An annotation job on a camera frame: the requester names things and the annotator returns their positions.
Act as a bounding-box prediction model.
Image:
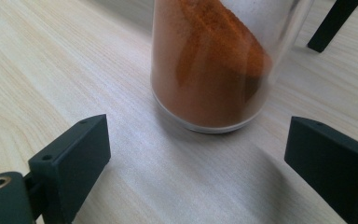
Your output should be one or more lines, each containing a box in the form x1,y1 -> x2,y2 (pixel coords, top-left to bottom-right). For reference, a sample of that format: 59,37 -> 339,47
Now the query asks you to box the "clear jar of orange-red powder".
149,0 -> 316,134

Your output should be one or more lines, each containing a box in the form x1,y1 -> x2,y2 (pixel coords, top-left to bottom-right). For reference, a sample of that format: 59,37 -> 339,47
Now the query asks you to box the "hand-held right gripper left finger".
27,113 -> 112,224

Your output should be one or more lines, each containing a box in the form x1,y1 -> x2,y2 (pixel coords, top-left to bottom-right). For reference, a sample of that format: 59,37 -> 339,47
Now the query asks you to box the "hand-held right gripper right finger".
283,116 -> 358,224

